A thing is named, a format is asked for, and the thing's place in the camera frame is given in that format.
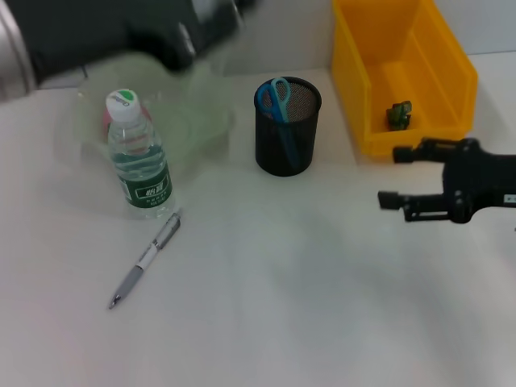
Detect green plastic scrap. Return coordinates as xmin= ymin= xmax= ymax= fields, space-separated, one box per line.
xmin=385 ymin=100 xmax=414 ymax=130

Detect blue scissors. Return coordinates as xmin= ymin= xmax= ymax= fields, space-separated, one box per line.
xmin=257 ymin=77 xmax=302 ymax=169

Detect green glass fruit plate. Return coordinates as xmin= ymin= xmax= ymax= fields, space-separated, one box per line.
xmin=54 ymin=50 xmax=239 ymax=178

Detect clear water bottle green label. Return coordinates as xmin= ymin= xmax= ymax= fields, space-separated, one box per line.
xmin=105 ymin=88 xmax=177 ymax=221

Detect yellow plastic bin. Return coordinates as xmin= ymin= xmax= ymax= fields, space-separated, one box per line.
xmin=331 ymin=0 xmax=479 ymax=159

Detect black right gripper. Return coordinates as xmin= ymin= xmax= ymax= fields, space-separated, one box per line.
xmin=377 ymin=136 xmax=516 ymax=226

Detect grey white ballpoint pen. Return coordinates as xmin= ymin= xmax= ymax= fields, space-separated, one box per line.
xmin=107 ymin=211 xmax=182 ymax=310

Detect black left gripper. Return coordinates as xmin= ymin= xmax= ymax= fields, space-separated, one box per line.
xmin=23 ymin=0 xmax=247 ymax=78

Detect pink peach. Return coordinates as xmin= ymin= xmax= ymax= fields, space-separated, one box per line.
xmin=100 ymin=105 xmax=153 ymax=139

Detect black mesh pen holder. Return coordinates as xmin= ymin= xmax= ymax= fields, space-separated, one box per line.
xmin=252 ymin=76 xmax=323 ymax=177

